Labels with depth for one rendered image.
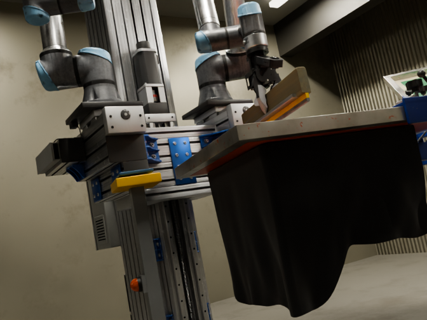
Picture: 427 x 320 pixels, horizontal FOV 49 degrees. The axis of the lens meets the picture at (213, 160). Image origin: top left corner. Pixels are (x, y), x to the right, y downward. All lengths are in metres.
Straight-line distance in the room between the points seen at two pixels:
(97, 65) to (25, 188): 2.86
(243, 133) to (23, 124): 3.71
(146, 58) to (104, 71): 0.27
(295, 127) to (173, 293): 0.94
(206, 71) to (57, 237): 2.88
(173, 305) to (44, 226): 2.79
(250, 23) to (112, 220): 1.05
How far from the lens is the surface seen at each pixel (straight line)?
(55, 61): 1.81
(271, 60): 1.43
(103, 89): 1.75
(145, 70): 1.97
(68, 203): 4.59
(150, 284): 1.40
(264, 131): 1.11
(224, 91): 1.98
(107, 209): 2.11
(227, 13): 1.97
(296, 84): 1.32
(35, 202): 4.53
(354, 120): 1.25
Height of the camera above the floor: 0.77
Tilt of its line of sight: 8 degrees up
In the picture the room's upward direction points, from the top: 11 degrees counter-clockwise
